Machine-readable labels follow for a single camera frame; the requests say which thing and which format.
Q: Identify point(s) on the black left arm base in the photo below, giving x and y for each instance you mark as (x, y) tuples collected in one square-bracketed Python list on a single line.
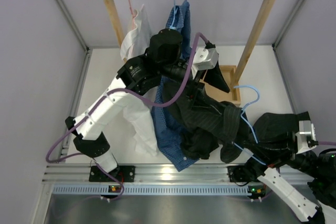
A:
[(124, 173)]

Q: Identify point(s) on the blue hanger with clip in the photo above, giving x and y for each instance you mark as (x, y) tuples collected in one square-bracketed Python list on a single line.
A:
[(172, 22)]

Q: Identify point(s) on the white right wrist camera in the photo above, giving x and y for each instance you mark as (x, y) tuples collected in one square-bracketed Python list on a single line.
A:
[(306, 137)]

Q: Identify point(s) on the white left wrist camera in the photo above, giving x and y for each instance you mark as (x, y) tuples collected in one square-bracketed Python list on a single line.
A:
[(204, 59)]

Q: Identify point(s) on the dark pinstriped shirt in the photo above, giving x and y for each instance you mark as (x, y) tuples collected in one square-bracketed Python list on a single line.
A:
[(210, 123)]

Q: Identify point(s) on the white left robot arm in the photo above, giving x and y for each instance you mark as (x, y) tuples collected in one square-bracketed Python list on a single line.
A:
[(126, 94)]

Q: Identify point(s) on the white shirt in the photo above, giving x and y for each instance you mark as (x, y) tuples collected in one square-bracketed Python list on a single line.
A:
[(135, 43)]

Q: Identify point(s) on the light blue slotted cable duct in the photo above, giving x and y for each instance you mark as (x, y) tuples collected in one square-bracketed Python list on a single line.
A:
[(149, 190)]

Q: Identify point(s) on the aluminium mounting rail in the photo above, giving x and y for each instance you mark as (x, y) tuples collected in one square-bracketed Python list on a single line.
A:
[(202, 172)]

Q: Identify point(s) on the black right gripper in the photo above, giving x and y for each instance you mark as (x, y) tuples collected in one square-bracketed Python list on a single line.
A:
[(279, 149)]

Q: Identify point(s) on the light blue wire hanger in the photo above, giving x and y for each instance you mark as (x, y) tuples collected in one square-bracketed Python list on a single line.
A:
[(248, 123)]

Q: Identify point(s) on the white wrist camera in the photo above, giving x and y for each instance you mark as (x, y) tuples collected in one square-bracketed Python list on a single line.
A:
[(306, 137), (204, 59)]

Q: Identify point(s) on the pink wire hanger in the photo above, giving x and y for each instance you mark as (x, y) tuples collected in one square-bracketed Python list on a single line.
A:
[(130, 1)]

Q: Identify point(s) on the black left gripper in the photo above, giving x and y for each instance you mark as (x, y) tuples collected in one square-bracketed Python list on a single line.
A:
[(193, 87)]

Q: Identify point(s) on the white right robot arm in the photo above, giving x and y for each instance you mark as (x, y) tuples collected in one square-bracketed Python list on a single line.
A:
[(302, 179)]

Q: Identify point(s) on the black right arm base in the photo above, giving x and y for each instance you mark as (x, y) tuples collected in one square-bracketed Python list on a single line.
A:
[(242, 173)]

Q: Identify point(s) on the blue checked shirt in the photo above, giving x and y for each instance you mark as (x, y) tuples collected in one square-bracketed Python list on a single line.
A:
[(167, 130)]

